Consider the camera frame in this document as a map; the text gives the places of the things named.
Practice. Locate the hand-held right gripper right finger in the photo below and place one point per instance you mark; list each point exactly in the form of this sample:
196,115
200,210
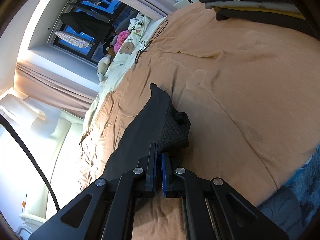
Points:
164,175

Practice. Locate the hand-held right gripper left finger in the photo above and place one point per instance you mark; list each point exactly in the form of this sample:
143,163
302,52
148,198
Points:
155,170

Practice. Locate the black t-shirt with patterned trim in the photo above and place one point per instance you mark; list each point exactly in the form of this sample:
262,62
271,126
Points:
145,130

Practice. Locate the dark hanging clothes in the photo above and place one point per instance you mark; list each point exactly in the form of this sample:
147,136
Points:
95,7

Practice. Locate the white padded headboard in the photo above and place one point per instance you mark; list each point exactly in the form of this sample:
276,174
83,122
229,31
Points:
67,150

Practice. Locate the cream quilt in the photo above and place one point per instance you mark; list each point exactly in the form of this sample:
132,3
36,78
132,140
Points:
110,85

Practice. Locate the beige plush toy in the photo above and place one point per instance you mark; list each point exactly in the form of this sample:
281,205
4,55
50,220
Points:
103,66

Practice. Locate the orange blanket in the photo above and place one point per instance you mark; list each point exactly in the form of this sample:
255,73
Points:
237,80

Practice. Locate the teddy bear print pillow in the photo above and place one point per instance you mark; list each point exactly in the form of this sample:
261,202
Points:
127,47

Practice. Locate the dark brown plush toy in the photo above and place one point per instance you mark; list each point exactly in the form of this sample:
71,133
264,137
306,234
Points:
110,50

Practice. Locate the pink curtain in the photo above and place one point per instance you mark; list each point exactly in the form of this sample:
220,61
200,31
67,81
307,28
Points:
57,85

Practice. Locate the pink fluffy cloth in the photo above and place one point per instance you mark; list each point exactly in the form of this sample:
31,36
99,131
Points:
121,38

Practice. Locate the small orange toy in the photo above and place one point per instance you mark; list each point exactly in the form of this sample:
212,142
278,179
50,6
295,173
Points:
23,203

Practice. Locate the blue cartoon bed sheet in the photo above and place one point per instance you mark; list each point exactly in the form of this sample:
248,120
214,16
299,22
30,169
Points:
307,180

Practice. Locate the floral hanging garment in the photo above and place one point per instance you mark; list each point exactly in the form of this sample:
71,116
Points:
72,38

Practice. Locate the black hanging coat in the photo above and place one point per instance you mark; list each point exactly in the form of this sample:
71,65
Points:
85,25

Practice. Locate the dark framed window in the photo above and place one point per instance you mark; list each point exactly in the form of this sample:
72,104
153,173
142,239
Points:
72,27

